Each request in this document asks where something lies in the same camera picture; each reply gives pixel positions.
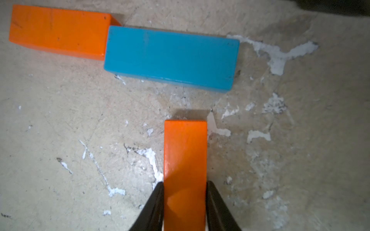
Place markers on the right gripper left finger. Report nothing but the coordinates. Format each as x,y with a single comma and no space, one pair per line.
151,216

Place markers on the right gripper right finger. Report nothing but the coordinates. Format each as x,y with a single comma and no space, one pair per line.
219,218

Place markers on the orange block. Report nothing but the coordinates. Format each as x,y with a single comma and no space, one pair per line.
185,174
75,33

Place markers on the teal block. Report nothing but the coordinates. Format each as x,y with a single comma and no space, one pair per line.
189,60

